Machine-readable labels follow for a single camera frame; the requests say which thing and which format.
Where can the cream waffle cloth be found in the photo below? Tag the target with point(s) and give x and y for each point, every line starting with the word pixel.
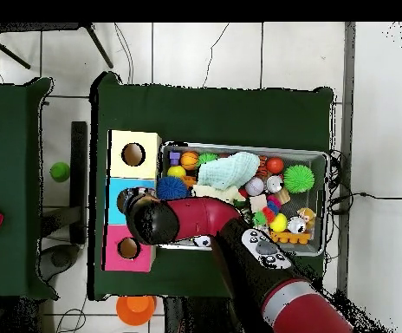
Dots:
pixel 218 193

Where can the blue spiky ball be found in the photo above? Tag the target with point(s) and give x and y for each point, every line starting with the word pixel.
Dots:
pixel 172 188

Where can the mint green waffle cloth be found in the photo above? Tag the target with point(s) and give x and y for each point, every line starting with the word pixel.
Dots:
pixel 228 171

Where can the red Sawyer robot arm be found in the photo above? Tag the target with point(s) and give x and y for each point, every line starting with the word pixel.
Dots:
pixel 201 216

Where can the wooden box with three holes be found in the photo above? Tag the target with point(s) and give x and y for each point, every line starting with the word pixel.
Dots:
pixel 131 163

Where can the shallow mesh bin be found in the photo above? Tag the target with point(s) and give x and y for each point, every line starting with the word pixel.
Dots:
pixel 312 208

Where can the small orange basketball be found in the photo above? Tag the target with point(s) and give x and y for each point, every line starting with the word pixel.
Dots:
pixel 189 160

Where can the yellow ball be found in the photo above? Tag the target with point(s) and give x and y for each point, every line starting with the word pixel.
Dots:
pixel 176 171
pixel 278 222

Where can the white baseball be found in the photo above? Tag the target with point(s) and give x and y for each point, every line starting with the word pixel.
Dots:
pixel 254 186

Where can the dark green table cloth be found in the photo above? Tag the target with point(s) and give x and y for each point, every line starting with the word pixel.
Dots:
pixel 215 114

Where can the red ball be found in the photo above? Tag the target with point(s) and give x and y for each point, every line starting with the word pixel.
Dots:
pixel 274 165

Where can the green spiky ball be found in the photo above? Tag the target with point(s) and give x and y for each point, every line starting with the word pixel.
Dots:
pixel 298 178

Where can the black upright panel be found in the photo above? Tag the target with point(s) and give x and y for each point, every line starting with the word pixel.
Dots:
pixel 79 180

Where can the orange plastic cup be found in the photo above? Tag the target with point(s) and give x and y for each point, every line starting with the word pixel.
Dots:
pixel 135 310

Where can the grey stand base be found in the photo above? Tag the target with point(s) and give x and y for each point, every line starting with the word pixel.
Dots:
pixel 59 260

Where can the green cloth side table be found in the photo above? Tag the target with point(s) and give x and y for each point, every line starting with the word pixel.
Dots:
pixel 14 156

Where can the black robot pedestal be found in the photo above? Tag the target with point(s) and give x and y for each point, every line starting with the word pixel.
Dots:
pixel 194 319

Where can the black metal frame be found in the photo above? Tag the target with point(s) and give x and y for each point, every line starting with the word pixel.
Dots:
pixel 98 45

